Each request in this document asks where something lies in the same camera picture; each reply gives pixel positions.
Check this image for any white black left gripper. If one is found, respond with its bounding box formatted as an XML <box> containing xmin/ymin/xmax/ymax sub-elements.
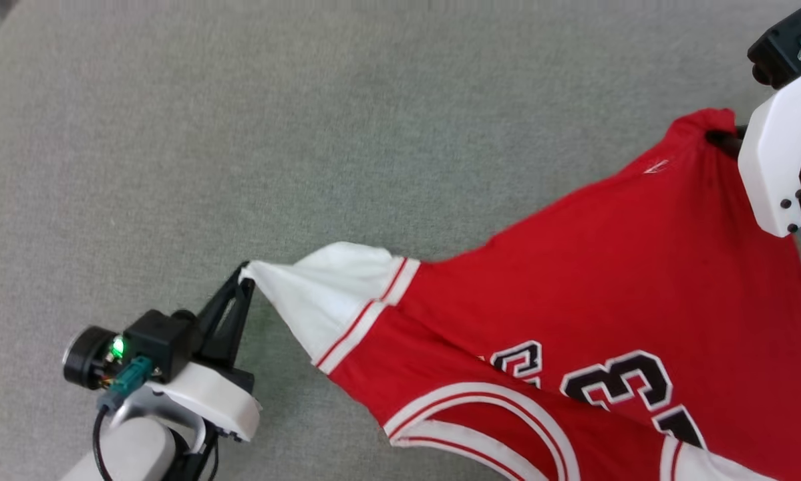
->
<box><xmin>150</xmin><ymin>263</ymin><xmax>262</xmax><ymax>443</ymax></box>

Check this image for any thin black camera cable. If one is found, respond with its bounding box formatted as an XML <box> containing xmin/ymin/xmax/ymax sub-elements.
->
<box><xmin>92</xmin><ymin>406</ymin><xmax>115</xmax><ymax>481</ymax></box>

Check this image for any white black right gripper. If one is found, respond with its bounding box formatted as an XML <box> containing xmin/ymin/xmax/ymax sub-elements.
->
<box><xmin>705</xmin><ymin>59</ymin><xmax>801</xmax><ymax>238</ymax></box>

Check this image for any teal left camera cable connector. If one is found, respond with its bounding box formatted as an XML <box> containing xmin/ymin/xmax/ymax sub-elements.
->
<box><xmin>97</xmin><ymin>356</ymin><xmax>154</xmax><ymax>410</ymax></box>

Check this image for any red white basketball jersey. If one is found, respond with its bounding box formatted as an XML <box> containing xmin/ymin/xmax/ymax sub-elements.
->
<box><xmin>240</xmin><ymin>108</ymin><xmax>801</xmax><ymax>481</ymax></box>

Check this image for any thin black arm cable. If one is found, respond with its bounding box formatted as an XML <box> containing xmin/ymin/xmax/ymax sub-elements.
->
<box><xmin>173</xmin><ymin>428</ymin><xmax>220</xmax><ymax>481</ymax></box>

